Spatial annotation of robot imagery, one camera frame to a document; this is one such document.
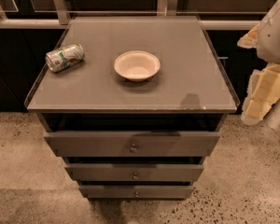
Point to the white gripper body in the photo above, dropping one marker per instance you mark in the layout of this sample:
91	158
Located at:
274	36

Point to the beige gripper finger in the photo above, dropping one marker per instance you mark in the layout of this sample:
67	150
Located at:
250	39
263	92

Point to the grey top drawer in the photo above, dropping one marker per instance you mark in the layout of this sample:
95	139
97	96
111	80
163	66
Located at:
132	144

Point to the grey drawer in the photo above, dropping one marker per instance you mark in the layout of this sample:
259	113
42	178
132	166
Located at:
132	144
135	192
129	172

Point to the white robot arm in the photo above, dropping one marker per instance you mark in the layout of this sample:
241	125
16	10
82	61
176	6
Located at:
278	109

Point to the grey drawer cabinet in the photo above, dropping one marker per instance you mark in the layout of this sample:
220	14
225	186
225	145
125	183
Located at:
190	93

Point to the grey middle drawer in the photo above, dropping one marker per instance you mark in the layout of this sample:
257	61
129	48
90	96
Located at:
129	172

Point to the grey bottom drawer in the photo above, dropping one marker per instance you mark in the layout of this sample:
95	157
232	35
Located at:
135	192

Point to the white paper bowl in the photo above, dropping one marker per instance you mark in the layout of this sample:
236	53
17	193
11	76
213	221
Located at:
137	65

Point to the crushed green white can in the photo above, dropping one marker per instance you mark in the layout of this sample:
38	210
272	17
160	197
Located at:
64	57

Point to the metal glass railing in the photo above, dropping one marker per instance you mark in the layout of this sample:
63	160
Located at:
210	14

